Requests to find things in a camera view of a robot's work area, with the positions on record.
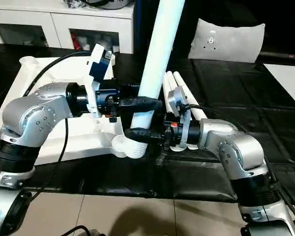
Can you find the white plastic table top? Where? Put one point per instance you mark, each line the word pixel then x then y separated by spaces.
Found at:
pixel 54 132

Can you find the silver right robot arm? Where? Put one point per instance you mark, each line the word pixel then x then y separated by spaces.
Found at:
pixel 236 147

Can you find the black work mat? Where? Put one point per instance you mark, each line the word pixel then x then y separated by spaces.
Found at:
pixel 113 177

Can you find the grey bag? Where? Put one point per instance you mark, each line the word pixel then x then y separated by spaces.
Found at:
pixel 110 4

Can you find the white cabinet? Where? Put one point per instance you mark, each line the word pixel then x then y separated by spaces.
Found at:
pixel 56 29

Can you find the tangled small items pile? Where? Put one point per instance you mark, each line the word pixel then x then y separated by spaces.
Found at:
pixel 74 4

